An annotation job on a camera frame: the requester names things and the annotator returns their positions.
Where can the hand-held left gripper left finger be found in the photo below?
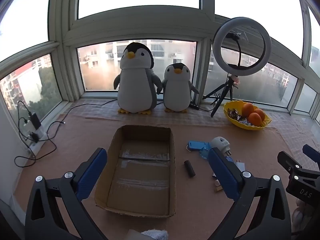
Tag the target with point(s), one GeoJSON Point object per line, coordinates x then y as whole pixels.
{"type": "Point", "coordinates": [92, 172]}

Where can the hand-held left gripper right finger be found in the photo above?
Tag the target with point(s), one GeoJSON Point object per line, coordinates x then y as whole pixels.
{"type": "Point", "coordinates": [222, 172]}

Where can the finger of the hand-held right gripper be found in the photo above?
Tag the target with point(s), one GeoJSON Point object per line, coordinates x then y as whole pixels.
{"type": "Point", "coordinates": [290, 161]}
{"type": "Point", "coordinates": [311, 152]}

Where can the white charger plug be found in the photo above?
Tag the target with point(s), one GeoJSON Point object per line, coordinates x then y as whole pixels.
{"type": "Point", "coordinates": [240, 166]}

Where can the white plug-in mosquito heater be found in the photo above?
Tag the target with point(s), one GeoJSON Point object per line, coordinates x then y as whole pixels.
{"type": "Point", "coordinates": [220, 143]}

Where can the black cylinder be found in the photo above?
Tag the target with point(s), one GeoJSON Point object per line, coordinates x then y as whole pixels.
{"type": "Point", "coordinates": [189, 168]}

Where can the blue phone stand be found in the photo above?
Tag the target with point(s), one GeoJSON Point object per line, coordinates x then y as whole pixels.
{"type": "Point", "coordinates": [197, 145]}

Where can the cardboard box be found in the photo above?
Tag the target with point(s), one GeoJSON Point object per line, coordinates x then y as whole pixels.
{"type": "Point", "coordinates": [142, 175]}

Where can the person's right hand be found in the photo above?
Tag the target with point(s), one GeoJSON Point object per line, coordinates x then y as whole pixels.
{"type": "Point", "coordinates": [301, 215]}

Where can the small tan block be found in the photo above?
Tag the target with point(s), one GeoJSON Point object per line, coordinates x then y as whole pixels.
{"type": "Point", "coordinates": [218, 187]}

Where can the pink fleece blanket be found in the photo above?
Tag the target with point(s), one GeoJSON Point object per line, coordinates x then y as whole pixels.
{"type": "Point", "coordinates": [75, 140]}

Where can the white power strip with chargers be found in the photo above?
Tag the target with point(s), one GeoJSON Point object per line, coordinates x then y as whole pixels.
{"type": "Point", "coordinates": [52, 145]}

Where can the yellow leaf-shaped bowl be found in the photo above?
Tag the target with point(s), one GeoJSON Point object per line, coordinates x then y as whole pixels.
{"type": "Point", "coordinates": [232, 122]}

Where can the orange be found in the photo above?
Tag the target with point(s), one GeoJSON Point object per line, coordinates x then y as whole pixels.
{"type": "Point", "coordinates": [254, 119]}
{"type": "Point", "coordinates": [261, 113]}
{"type": "Point", "coordinates": [247, 109]}

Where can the pile of wrapped candies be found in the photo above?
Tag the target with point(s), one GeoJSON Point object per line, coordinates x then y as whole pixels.
{"type": "Point", "coordinates": [235, 116]}

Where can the grey checked cloth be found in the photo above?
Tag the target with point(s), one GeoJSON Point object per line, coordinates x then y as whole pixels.
{"type": "Point", "coordinates": [100, 110]}

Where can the black inline control box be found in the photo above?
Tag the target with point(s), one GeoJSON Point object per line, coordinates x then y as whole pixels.
{"type": "Point", "coordinates": [194, 105]}

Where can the black power bank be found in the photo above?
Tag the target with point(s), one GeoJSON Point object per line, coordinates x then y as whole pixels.
{"type": "Point", "coordinates": [35, 121]}

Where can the black tripod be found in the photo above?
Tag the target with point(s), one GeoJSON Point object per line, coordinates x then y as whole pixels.
{"type": "Point", "coordinates": [223, 92]}

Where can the white fluffy cloth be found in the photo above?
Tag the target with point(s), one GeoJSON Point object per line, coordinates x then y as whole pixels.
{"type": "Point", "coordinates": [155, 235]}

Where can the small penguin plush toy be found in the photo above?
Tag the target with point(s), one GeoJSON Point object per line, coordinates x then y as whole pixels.
{"type": "Point", "coordinates": [176, 92]}

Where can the pink paper tag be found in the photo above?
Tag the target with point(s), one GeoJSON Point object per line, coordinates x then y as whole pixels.
{"type": "Point", "coordinates": [235, 80]}

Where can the large penguin plush toy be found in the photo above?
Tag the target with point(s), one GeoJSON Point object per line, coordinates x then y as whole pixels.
{"type": "Point", "coordinates": [135, 90]}

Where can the white window frame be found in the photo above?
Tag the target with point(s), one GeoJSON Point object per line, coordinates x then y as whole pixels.
{"type": "Point", "coordinates": [62, 30]}

